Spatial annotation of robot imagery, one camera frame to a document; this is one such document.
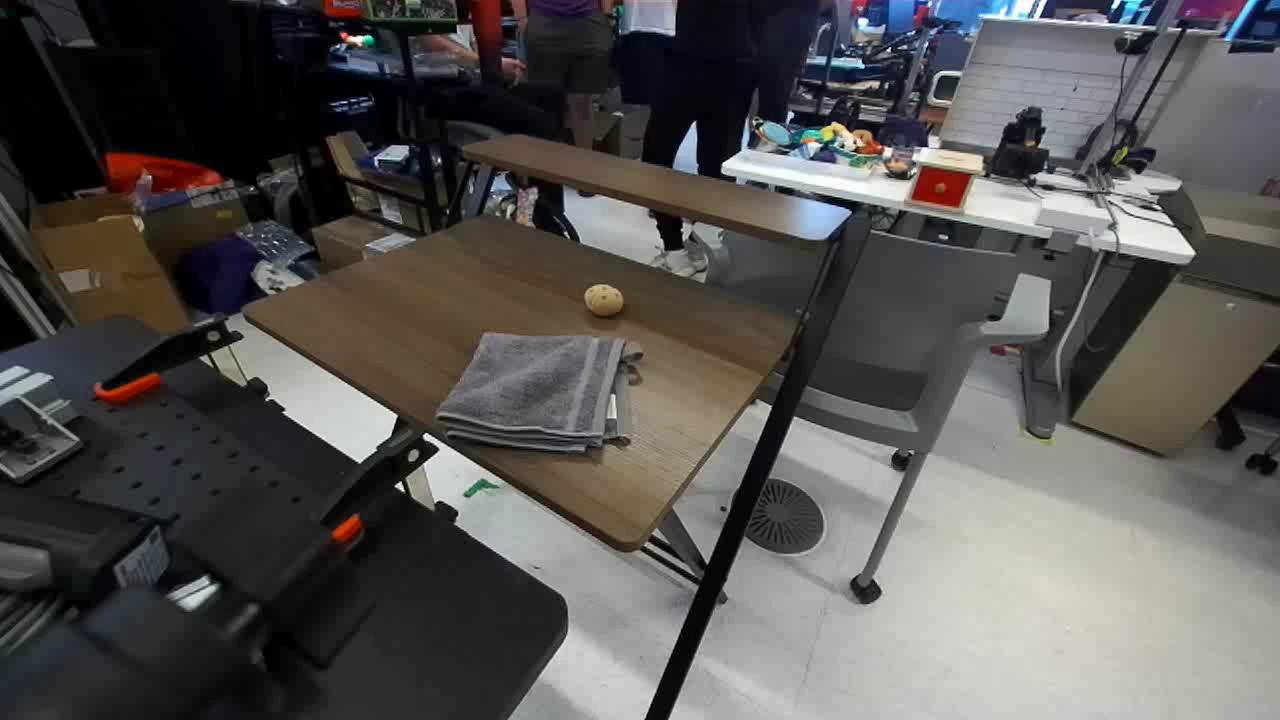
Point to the tan potato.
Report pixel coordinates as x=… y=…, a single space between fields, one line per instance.
x=606 y=299

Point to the grey towel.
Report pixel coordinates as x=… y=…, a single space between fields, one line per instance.
x=533 y=388

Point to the black diagonal metal pole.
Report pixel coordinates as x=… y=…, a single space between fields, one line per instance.
x=762 y=464

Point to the green floor tape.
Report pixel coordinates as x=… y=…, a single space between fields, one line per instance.
x=481 y=490

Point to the round dark floor cover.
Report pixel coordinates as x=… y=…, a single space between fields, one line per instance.
x=785 y=518

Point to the grey office chair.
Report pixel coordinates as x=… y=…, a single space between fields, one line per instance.
x=905 y=334

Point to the pile of colourful toys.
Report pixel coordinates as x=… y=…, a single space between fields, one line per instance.
x=823 y=143

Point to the person in black clothes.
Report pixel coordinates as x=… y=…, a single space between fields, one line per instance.
x=723 y=81

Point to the person in khaki shorts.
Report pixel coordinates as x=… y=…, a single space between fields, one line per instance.
x=570 y=55

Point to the small cardboard box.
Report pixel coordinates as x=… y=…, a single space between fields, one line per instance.
x=350 y=242

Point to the person white shirt black shorts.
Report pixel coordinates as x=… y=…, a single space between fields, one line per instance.
x=644 y=40

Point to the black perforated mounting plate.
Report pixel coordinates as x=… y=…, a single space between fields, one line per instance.
x=427 y=624

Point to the red box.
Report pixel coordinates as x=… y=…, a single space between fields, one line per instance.
x=943 y=182

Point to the white desk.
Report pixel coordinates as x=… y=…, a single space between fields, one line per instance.
x=961 y=202

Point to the dark blue bag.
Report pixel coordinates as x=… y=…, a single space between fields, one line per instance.
x=220 y=275

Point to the black desktop device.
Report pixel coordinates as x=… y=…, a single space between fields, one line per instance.
x=1023 y=146

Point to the white perforated panel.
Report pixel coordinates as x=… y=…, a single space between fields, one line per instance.
x=1040 y=87

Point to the orange red bag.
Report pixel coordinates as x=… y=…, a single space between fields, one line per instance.
x=156 y=169

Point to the beige cabinet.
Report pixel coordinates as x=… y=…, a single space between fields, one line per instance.
x=1180 y=353

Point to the black tripod stand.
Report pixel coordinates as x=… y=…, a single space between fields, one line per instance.
x=1123 y=92

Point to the large cardboard box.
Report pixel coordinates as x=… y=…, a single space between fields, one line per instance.
x=100 y=263

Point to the black table leg frame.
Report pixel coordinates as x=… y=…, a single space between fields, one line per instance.
x=674 y=545

